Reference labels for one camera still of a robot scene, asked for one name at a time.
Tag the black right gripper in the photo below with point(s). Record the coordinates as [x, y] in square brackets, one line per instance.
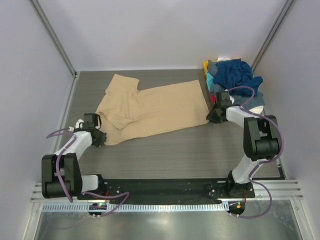
[215, 115]

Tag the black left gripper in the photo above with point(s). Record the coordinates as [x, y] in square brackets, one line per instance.
[99, 137]

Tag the beige t-shirt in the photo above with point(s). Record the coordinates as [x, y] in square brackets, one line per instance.
[129, 113]

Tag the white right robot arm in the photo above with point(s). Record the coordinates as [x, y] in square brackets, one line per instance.
[262, 142]

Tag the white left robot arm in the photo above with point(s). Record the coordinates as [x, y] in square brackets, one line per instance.
[60, 172]

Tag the pink red t-shirt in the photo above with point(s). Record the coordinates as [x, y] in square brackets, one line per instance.
[213, 99]

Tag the cyan t-shirt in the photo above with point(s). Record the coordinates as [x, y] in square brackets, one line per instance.
[209, 80]

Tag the dark blue t-shirt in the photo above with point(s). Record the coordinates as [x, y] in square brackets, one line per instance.
[237, 73]

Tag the grey-blue t-shirt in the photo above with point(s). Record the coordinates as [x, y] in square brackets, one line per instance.
[212, 69]

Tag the yellow plastic bin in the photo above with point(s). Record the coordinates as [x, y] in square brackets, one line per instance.
[205, 69]

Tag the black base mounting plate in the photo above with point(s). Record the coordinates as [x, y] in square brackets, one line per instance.
[183, 191]

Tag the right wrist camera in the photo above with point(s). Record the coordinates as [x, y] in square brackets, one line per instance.
[223, 99]

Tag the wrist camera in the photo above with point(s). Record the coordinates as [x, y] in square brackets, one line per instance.
[223, 99]
[89, 122]

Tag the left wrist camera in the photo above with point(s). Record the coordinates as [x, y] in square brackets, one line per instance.
[89, 122]

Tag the slotted cable duct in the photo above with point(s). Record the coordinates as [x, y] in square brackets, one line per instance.
[97, 207]

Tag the aluminium frame rail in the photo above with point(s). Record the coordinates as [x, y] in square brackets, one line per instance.
[280, 189]

